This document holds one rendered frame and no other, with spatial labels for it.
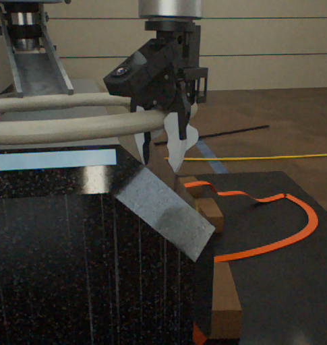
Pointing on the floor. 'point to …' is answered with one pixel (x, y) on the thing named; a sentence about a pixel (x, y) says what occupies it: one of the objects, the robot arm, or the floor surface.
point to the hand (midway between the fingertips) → (157, 161)
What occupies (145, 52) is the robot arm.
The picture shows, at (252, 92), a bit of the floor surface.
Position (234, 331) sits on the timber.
